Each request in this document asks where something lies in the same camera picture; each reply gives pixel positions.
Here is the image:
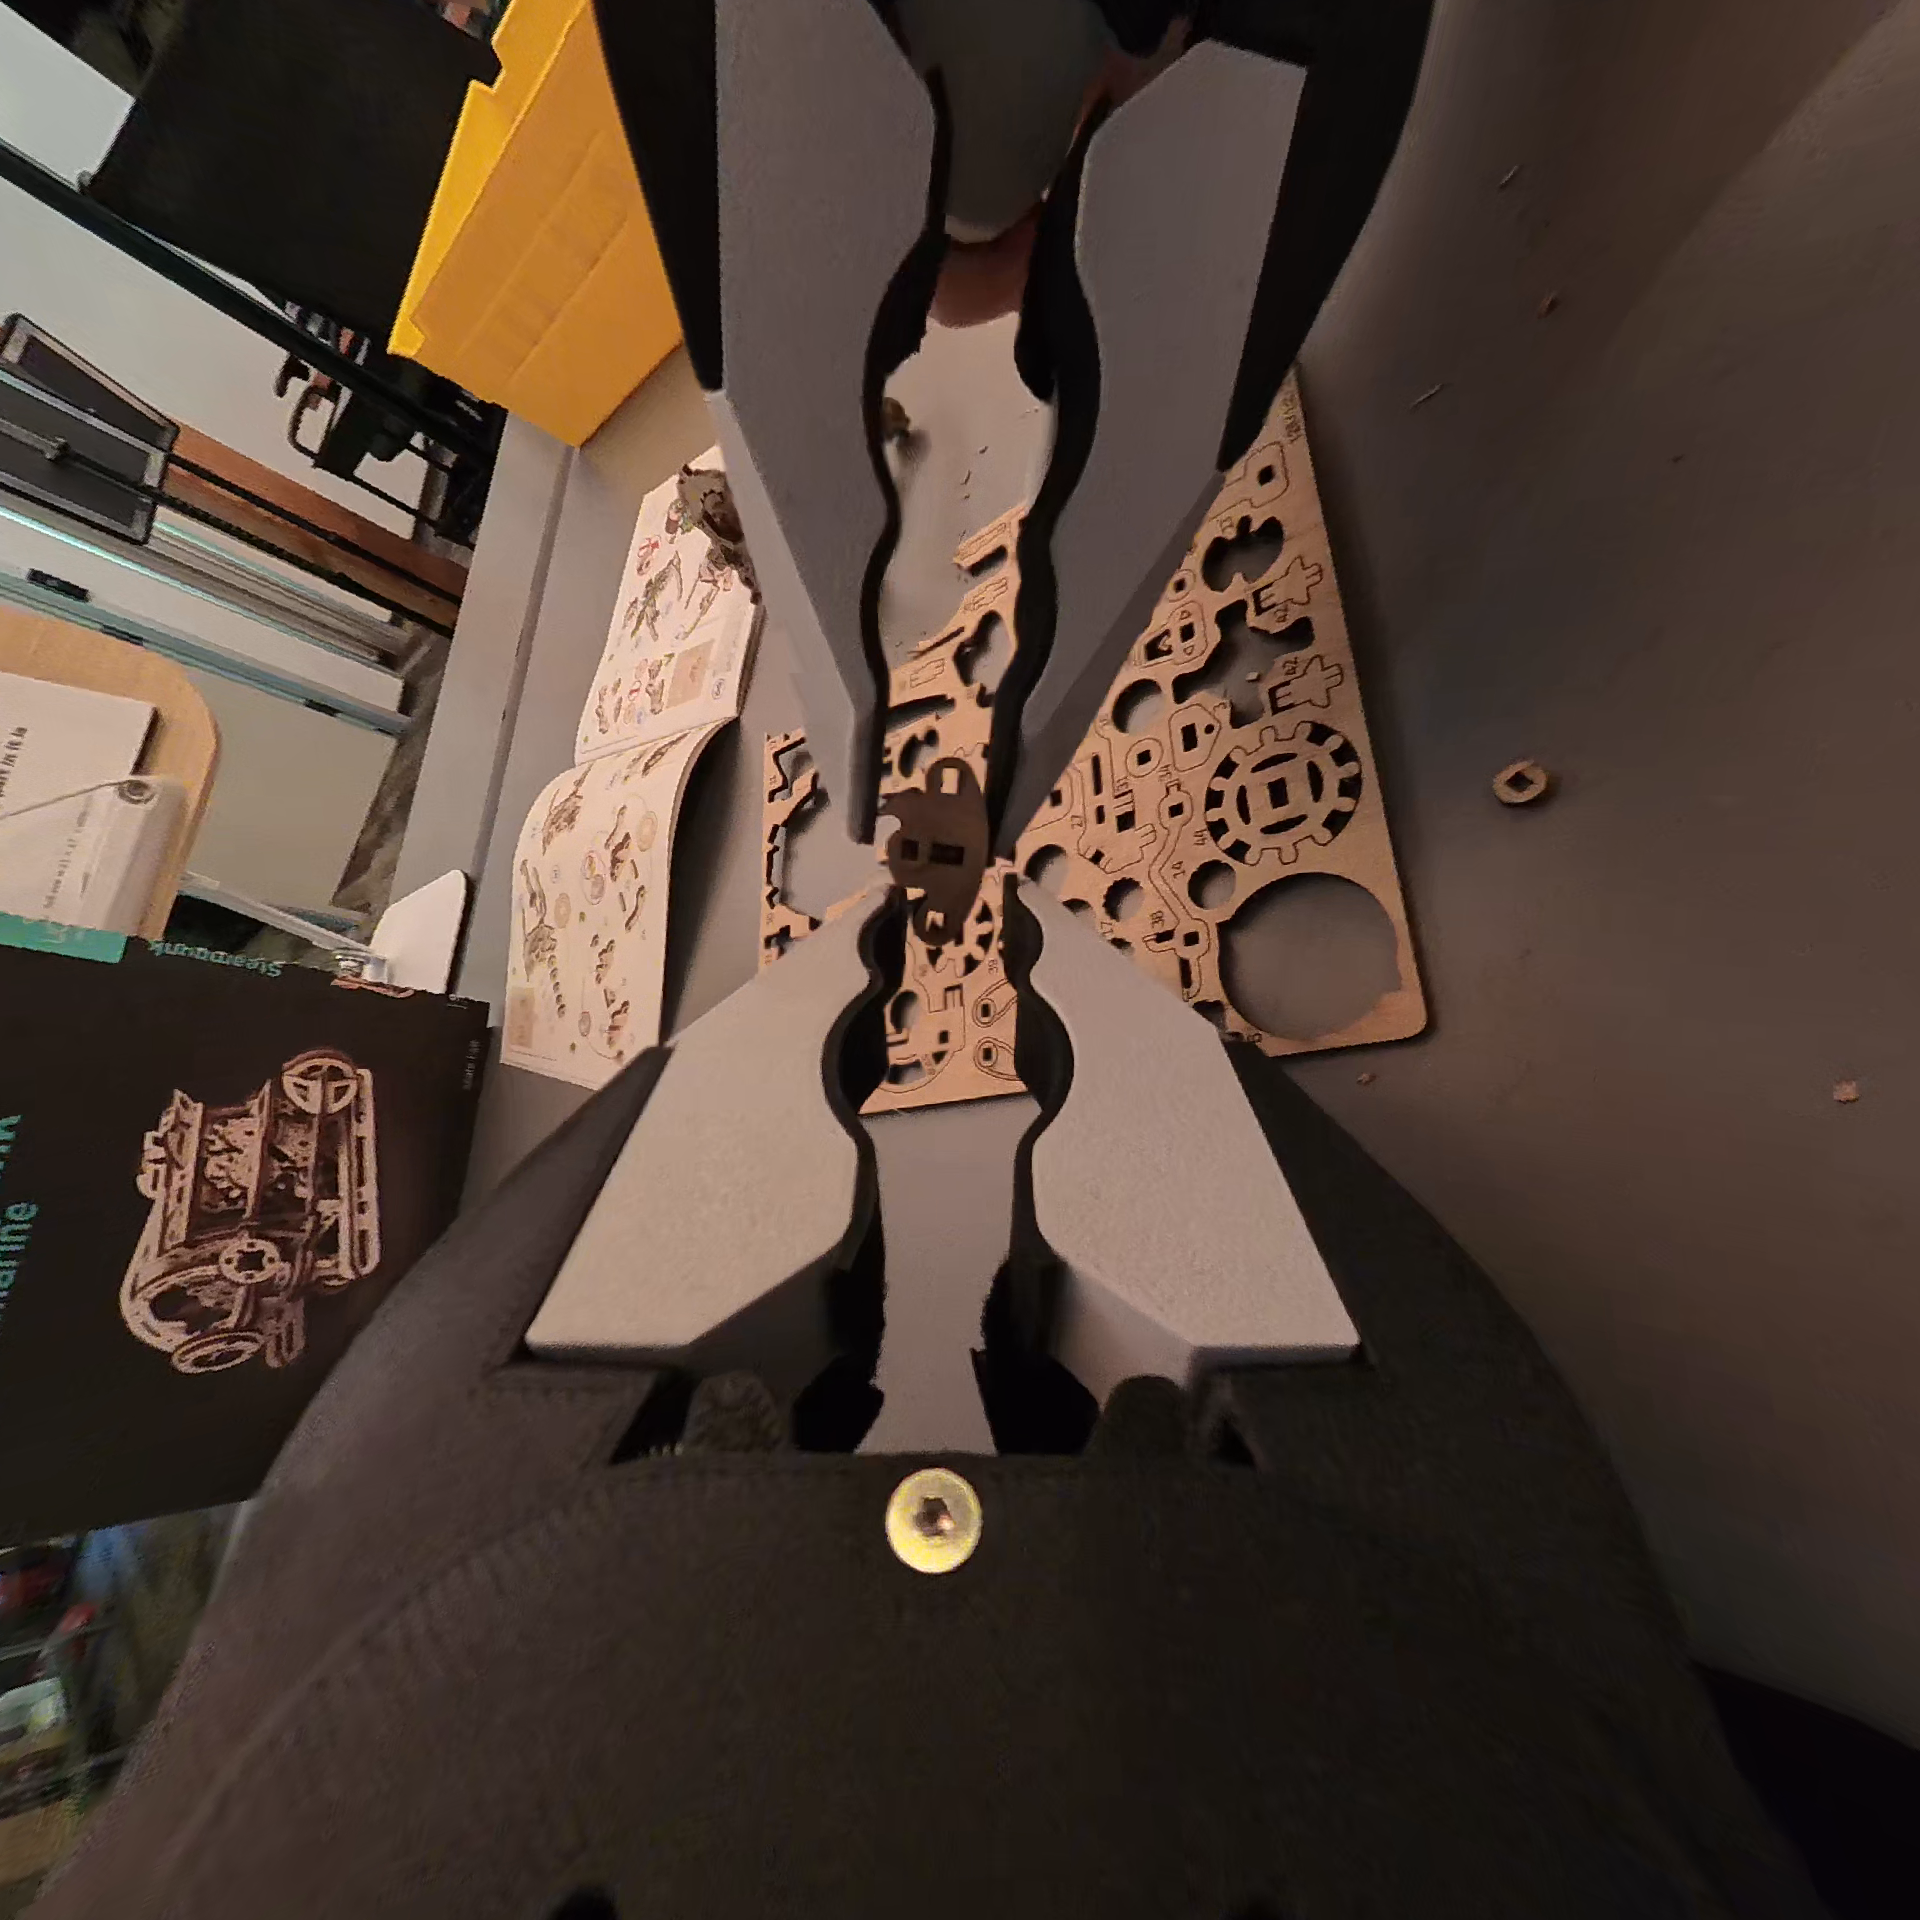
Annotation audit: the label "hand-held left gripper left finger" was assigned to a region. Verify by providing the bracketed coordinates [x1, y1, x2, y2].
[525, 883, 902, 1404]

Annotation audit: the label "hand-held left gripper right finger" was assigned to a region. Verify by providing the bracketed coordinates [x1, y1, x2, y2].
[983, 878, 1370, 1397]

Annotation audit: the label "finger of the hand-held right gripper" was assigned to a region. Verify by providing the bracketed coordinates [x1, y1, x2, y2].
[701, 0, 963, 845]
[989, 37, 1309, 848]

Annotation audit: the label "small dark wooden model part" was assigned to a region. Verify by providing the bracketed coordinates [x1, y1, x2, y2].
[878, 757, 995, 941]

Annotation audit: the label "person's right hand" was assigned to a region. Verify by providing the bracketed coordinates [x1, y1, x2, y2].
[931, 217, 1051, 329]

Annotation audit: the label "yellow plastic bin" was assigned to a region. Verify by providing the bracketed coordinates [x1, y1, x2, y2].
[386, 0, 695, 448]

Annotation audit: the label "plywood sheet with cutouts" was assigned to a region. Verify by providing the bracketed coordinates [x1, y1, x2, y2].
[756, 721, 1051, 1115]

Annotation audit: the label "open instruction booklet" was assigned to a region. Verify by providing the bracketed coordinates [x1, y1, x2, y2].
[499, 448, 771, 1092]

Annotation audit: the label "black storage box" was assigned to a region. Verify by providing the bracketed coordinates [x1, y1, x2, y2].
[83, 0, 508, 337]

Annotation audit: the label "white card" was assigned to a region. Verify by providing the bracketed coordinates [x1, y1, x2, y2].
[365, 872, 477, 996]

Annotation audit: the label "plywood sheet with round holes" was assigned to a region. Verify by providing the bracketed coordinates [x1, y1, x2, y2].
[959, 374, 1430, 1059]

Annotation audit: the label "black box with engine print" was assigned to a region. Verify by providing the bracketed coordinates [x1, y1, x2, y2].
[0, 933, 491, 1549]

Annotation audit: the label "black equipment case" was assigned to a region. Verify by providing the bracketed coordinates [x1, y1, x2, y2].
[0, 310, 173, 544]

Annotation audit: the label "light wooden board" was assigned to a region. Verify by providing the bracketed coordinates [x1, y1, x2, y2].
[0, 603, 221, 941]

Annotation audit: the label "white cardboard box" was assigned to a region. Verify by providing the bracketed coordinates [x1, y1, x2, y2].
[0, 672, 161, 906]

